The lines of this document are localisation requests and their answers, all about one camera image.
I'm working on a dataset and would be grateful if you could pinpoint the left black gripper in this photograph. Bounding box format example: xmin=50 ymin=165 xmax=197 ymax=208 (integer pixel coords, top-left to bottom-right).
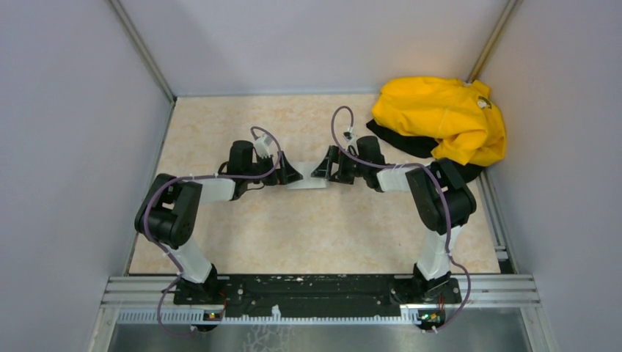
xmin=244 ymin=150 xmax=303 ymax=186

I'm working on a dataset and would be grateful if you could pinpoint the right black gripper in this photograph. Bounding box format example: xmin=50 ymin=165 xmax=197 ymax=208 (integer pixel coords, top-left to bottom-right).
xmin=312 ymin=145 xmax=369 ymax=185

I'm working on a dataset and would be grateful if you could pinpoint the white cardboard box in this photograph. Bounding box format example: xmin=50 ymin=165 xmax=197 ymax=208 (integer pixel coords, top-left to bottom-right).
xmin=286 ymin=162 xmax=329 ymax=190

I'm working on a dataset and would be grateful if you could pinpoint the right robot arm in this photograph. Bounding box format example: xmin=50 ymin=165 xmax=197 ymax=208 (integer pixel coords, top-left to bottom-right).
xmin=310 ymin=136 xmax=477 ymax=302

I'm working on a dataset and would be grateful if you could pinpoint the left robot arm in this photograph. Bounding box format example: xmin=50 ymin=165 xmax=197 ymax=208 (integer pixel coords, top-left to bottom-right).
xmin=134 ymin=140 xmax=304 ymax=304

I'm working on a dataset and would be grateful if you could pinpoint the black garment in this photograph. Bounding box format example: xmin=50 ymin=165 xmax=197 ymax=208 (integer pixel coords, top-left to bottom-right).
xmin=365 ymin=120 xmax=485 ymax=183

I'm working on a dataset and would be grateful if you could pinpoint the yellow garment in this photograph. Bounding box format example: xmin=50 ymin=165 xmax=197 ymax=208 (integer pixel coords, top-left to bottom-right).
xmin=371 ymin=76 xmax=508 ymax=166

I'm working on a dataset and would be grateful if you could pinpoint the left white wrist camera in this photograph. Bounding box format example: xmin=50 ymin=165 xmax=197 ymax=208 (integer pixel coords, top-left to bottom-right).
xmin=253 ymin=134 xmax=274 ymax=159

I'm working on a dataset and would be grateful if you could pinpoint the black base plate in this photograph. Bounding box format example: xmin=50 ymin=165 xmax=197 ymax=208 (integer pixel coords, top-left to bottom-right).
xmin=171 ymin=274 xmax=462 ymax=318

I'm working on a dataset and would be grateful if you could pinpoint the aluminium frame rail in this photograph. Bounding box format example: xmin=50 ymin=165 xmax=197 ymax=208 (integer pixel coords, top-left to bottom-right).
xmin=101 ymin=274 xmax=541 ymax=326

